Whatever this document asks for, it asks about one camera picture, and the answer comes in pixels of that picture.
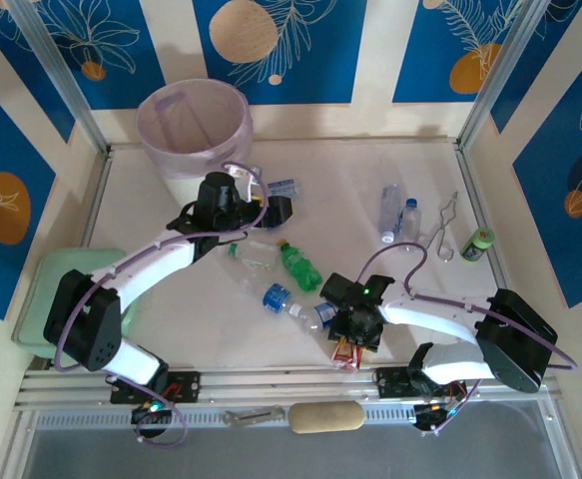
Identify orange red juice bottle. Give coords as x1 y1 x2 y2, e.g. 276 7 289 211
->
330 336 364 373

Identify Pepsi bottle blue cap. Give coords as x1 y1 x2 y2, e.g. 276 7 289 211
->
297 301 340 334

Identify cream waste bin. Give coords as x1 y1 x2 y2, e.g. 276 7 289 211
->
160 149 267 211

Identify clear bottle green label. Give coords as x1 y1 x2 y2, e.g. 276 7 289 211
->
228 239 281 273

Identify green plastic bottle yellow cap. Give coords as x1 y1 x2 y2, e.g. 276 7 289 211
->
276 239 324 293

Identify clear bottle pale label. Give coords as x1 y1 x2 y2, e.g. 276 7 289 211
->
378 183 404 244

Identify small clear bottle blue cap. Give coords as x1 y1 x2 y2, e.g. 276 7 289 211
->
398 198 423 236

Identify white trash bin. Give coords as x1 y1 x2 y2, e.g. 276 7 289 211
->
136 77 256 182

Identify tan foam pad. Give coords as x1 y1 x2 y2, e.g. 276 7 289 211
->
289 401 365 435

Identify small green can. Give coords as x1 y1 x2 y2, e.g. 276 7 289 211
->
461 227 496 262

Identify light green plastic tray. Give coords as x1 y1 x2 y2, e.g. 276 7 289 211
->
13 247 137 361

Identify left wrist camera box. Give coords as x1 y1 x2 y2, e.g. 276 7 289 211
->
225 167 263 201

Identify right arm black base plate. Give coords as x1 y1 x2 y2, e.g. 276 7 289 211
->
375 366 467 400

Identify aluminium mounting rail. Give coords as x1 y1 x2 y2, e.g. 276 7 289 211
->
13 361 561 414

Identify metal bracket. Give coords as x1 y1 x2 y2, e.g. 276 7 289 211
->
223 406 287 428

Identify metal wire tongs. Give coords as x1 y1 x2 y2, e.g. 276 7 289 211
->
422 192 460 261

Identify slotted grey cable duct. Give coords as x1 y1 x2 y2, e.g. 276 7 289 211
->
33 404 419 431

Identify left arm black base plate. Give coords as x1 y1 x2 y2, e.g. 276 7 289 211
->
109 369 202 404

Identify aluminium frame post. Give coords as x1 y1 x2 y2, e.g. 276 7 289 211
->
457 0 555 151
8 0 111 154

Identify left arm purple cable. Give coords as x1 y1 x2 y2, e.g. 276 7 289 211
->
53 160 265 445

